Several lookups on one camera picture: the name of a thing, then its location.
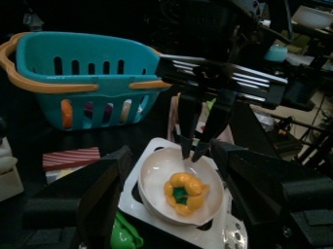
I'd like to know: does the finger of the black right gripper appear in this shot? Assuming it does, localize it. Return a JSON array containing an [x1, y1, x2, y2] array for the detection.
[[192, 93, 239, 163], [178, 91, 205, 160]]

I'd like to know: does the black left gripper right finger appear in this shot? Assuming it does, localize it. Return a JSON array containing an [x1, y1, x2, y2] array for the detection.
[[210, 139, 333, 249]]

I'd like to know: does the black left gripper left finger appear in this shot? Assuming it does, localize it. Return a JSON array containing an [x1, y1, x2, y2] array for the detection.
[[13, 145, 134, 249]]

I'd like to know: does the yellow bell pepper toy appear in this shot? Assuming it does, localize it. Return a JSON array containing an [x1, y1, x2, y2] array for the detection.
[[164, 171, 212, 217]]

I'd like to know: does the white toy stove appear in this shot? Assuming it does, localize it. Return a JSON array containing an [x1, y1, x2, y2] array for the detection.
[[118, 137, 251, 249]]

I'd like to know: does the red striped cloth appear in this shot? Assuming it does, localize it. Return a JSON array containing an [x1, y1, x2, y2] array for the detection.
[[42, 146, 102, 172]]

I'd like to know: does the cream toy food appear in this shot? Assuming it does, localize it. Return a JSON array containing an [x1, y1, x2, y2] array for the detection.
[[120, 98, 133, 125]]

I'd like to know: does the green toy pepper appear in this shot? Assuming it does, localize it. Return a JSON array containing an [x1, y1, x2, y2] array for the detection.
[[110, 210, 145, 249]]

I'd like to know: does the teal cup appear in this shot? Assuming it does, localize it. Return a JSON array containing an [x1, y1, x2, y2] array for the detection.
[[263, 44, 291, 63]]

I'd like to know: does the white toy appliance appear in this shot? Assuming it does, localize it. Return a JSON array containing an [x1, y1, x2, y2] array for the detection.
[[0, 135, 26, 202]]

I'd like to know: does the white toy pan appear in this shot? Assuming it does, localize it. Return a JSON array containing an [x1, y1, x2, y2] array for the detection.
[[137, 147, 225, 227]]

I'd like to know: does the purple toy food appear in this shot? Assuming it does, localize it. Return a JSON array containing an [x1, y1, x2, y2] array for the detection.
[[83, 101, 116, 125]]

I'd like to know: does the orange toy food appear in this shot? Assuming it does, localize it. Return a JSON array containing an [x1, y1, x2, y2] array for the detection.
[[61, 99, 74, 129]]

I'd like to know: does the white bowl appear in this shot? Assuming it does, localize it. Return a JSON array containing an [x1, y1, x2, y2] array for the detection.
[[291, 4, 333, 30]]

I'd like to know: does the small grey clip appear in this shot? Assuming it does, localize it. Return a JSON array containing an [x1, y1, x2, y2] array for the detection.
[[25, 13, 45, 32]]

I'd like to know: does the teal basket with orange handles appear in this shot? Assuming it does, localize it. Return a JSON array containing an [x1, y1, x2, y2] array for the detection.
[[0, 31, 173, 131]]

